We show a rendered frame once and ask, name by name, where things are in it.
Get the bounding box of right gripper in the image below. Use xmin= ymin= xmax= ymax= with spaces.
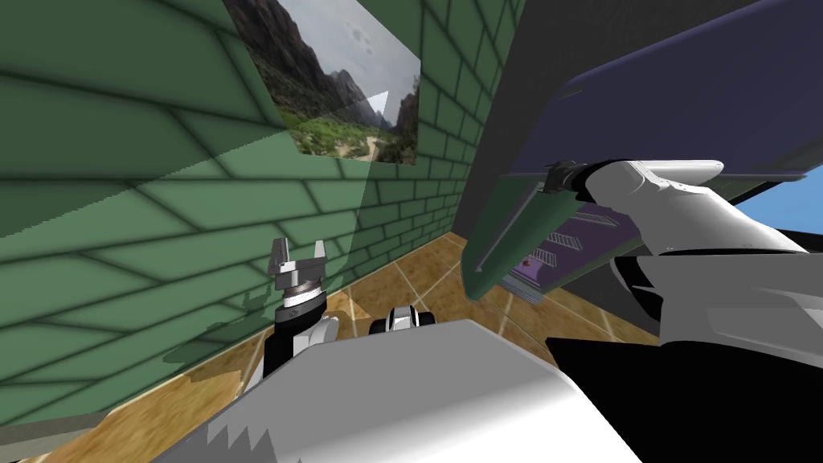
xmin=543 ymin=160 xmax=596 ymax=195

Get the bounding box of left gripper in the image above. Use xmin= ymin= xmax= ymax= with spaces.
xmin=270 ymin=237 xmax=330 ymax=296

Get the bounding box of dark grey appliance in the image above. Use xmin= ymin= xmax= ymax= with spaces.
xmin=449 ymin=0 xmax=772 ymax=322

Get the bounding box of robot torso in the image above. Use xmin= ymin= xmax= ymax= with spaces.
xmin=146 ymin=306 xmax=645 ymax=463

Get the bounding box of mountain landscape wall picture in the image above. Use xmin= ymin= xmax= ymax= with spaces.
xmin=221 ymin=0 xmax=423 ymax=167

